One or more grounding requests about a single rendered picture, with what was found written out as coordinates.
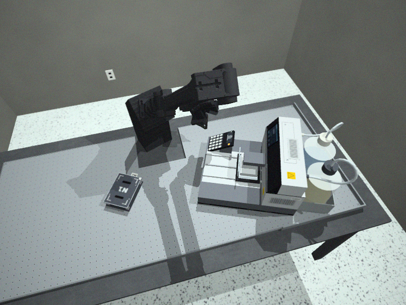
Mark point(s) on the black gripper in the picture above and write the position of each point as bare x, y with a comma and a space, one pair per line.
200, 122

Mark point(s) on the white flexible hose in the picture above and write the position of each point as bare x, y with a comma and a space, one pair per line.
333, 129

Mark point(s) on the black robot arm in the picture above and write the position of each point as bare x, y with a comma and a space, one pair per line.
202, 91

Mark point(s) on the white bottle with cap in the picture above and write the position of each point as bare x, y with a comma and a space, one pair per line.
318, 149

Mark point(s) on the clear plastic bottle with black cap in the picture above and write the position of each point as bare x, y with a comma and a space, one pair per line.
320, 191

